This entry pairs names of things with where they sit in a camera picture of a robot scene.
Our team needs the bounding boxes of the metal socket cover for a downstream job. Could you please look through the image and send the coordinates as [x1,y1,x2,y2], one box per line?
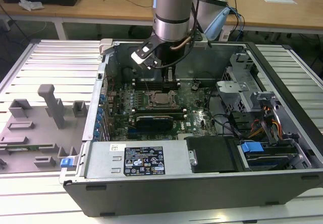
[148,90,179,107]

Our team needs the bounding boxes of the silver square CPU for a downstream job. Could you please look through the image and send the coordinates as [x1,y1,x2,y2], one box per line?
[154,92,172,105]

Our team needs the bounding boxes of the black RAM slot bank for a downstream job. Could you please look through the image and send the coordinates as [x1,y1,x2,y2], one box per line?
[133,77,181,91]
[133,106,189,120]

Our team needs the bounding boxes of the CPU socket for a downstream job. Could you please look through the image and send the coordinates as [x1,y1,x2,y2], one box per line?
[147,90,180,108]

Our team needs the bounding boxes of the blue slot retainer clips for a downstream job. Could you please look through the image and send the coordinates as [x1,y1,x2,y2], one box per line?
[94,94,106,139]

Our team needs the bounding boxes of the black round fan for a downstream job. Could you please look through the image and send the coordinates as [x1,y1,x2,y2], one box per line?
[121,67,138,82]

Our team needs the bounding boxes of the metal drive cage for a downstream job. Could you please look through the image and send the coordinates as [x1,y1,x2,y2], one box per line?
[216,53,255,113]

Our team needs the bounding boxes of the black graphics card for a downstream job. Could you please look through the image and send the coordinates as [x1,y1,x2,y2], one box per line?
[135,115,175,135]

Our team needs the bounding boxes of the green motherboard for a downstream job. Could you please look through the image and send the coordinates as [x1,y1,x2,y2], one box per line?
[105,80,220,142]

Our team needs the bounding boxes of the wooden desk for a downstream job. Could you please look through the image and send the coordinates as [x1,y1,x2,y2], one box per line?
[0,0,323,42]

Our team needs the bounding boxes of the black plastic shroud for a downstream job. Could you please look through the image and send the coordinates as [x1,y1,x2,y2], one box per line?
[185,136,239,173]

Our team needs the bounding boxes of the black label sticker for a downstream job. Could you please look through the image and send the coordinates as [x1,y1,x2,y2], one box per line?
[123,146,166,176]

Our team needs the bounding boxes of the white plain sheet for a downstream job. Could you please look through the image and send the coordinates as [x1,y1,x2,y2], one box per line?
[261,0,297,5]

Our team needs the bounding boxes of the grey power supply unit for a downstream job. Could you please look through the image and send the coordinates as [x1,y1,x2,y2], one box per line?
[84,141,199,178]

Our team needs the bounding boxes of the blue disk carrier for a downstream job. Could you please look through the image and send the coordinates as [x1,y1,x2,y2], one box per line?
[241,141,264,157]

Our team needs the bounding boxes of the black open PC case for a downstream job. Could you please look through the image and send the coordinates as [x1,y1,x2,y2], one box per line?
[58,38,323,217]

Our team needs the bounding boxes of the black hard disk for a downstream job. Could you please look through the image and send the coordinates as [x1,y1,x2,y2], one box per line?
[246,153,296,171]

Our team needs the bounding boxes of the crumpled white paper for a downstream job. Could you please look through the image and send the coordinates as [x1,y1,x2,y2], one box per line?
[19,0,45,12]

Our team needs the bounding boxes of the grey parts rack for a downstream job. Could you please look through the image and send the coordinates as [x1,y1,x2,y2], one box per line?
[0,84,90,174]

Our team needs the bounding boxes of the green RAM stick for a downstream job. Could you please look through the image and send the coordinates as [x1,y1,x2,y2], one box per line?
[0,144,41,152]

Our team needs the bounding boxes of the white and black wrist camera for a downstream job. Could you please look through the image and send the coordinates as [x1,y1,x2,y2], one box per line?
[130,38,162,70]

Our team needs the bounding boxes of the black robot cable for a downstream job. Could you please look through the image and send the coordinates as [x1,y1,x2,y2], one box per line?
[151,0,203,70]

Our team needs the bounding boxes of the grey case handle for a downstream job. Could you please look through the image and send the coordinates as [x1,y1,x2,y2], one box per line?
[98,38,116,55]

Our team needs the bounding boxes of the blue cable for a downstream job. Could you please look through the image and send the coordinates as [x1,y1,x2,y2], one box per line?
[233,7,246,34]

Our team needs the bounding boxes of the black internal cables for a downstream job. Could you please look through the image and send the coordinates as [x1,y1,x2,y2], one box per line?
[208,87,243,137]

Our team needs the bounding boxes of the grey disk bay bracket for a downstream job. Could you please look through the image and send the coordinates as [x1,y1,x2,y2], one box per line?
[249,91,311,171]

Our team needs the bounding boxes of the orange yellow red wires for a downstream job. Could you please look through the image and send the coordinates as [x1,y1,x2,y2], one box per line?
[248,105,282,139]

